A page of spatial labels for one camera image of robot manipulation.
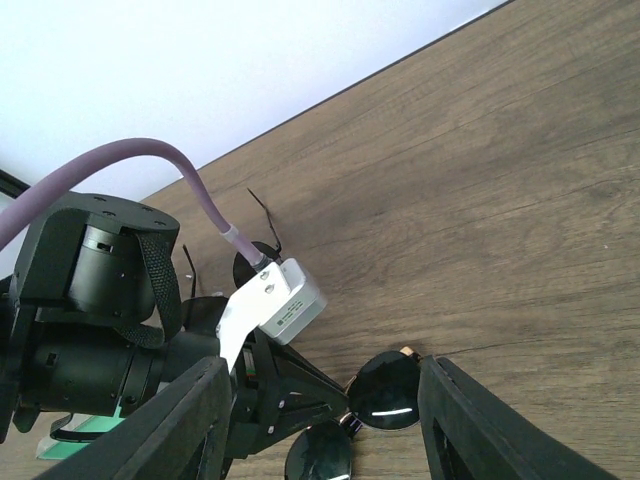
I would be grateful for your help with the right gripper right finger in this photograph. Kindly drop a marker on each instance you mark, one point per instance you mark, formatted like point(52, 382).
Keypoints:
point(469, 433)

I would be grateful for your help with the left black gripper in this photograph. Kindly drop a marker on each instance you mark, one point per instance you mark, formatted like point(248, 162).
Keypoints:
point(256, 422)

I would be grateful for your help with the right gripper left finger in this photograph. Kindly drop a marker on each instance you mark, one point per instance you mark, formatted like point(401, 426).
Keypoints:
point(180, 433)

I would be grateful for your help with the gold-trimmed black sunglasses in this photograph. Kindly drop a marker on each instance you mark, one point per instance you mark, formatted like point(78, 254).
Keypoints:
point(382, 396)

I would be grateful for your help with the grey glasses case green lining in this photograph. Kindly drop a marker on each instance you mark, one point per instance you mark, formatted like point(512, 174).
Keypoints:
point(71, 433)

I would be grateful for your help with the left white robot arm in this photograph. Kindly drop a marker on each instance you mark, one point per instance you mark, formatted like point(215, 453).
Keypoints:
point(92, 323)

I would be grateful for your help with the round black sunglasses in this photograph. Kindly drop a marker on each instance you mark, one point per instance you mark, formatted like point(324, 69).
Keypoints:
point(254, 256)

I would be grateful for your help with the black aluminium frame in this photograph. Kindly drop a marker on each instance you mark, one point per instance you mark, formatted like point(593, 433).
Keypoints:
point(11, 186)

